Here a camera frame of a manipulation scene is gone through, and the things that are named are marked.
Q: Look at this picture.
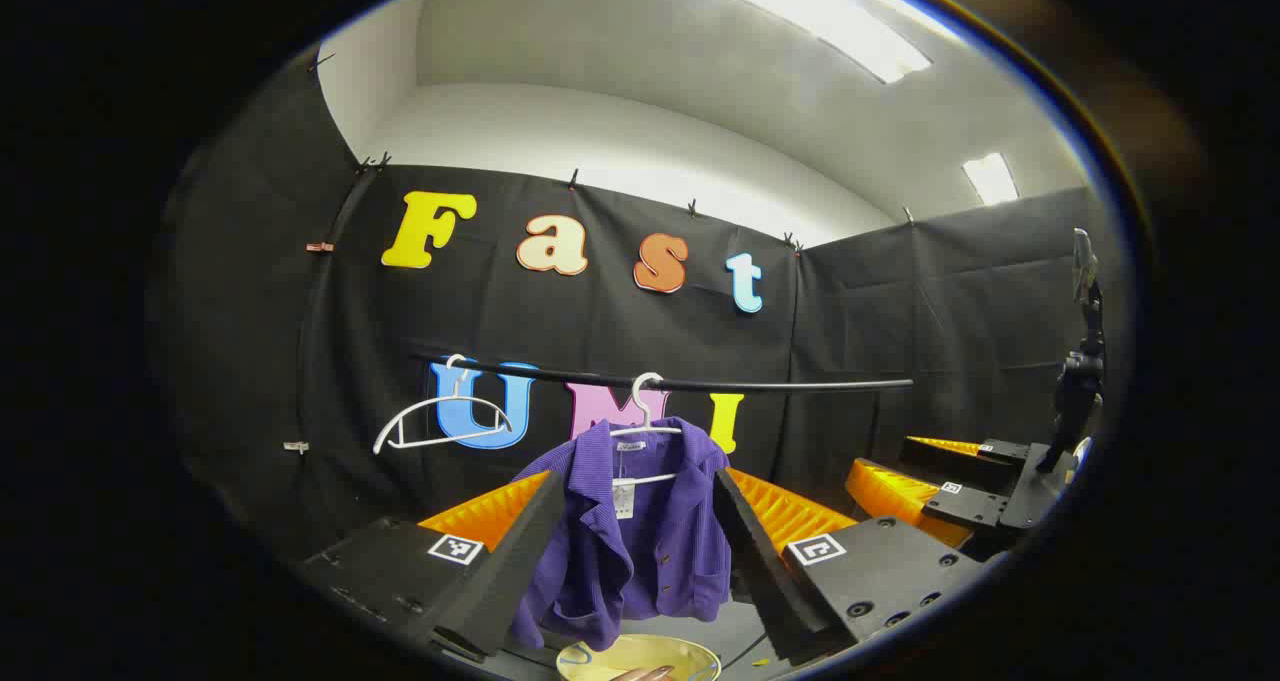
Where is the white clothes hanger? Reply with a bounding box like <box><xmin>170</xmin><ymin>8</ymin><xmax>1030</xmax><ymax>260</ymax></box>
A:
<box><xmin>372</xmin><ymin>354</ymin><xmax>515</xmax><ymax>456</ymax></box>
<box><xmin>608</xmin><ymin>372</ymin><xmax>693</xmax><ymax>488</ymax></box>

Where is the black clothes rack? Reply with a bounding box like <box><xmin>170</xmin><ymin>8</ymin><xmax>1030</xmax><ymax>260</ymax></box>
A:
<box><xmin>408</xmin><ymin>353</ymin><xmax>915</xmax><ymax>395</ymax></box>

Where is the purple knit jacket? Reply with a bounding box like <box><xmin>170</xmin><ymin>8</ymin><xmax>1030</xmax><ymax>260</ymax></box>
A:
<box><xmin>510</xmin><ymin>418</ymin><xmax>737</xmax><ymax>652</ymax></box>

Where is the yellow laundry hamper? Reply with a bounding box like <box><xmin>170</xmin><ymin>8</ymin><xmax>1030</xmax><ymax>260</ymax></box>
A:
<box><xmin>555</xmin><ymin>633</ymin><xmax>723</xmax><ymax>681</ymax></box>

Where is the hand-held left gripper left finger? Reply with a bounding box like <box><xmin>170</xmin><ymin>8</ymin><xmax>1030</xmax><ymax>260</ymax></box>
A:
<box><xmin>298</xmin><ymin>469</ymin><xmax>567</xmax><ymax>662</ymax></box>

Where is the large ceiling light panel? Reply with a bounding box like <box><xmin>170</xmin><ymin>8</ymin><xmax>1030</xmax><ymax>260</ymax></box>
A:
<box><xmin>712</xmin><ymin>0</ymin><xmax>934</xmax><ymax>86</ymax></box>

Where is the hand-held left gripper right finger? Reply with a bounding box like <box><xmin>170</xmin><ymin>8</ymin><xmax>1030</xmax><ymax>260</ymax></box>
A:
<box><xmin>714</xmin><ymin>466</ymin><xmax>991</xmax><ymax>664</ymax></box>

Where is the small ceiling light panel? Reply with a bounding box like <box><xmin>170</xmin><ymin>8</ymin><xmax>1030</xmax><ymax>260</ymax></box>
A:
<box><xmin>961</xmin><ymin>152</ymin><xmax>1022</xmax><ymax>208</ymax></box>

